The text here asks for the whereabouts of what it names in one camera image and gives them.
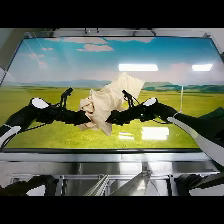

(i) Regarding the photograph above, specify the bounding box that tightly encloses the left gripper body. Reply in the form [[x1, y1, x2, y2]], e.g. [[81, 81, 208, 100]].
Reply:
[[62, 108, 92, 127]]

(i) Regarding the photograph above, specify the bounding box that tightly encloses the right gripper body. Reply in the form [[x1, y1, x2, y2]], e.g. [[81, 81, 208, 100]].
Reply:
[[105, 108, 136, 127]]

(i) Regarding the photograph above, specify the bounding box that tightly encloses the beige shirt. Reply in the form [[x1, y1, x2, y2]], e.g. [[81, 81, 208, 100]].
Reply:
[[78, 71, 146, 137]]

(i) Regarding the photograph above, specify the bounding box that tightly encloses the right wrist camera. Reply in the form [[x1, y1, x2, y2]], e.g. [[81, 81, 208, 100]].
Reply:
[[121, 89, 141, 110]]

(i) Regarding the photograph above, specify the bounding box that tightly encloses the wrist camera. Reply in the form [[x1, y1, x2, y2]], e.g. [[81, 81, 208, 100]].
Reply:
[[121, 89, 141, 110], [59, 87, 75, 108]]

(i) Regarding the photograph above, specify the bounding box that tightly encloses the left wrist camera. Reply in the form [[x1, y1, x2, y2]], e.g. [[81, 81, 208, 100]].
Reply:
[[59, 87, 75, 108]]

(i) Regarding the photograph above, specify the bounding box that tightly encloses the black cable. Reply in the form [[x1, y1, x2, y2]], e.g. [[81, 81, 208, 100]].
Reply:
[[14, 122, 51, 135]]

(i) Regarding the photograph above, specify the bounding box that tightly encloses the silver frame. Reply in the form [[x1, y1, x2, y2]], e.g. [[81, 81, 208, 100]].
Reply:
[[0, 27, 224, 197]]

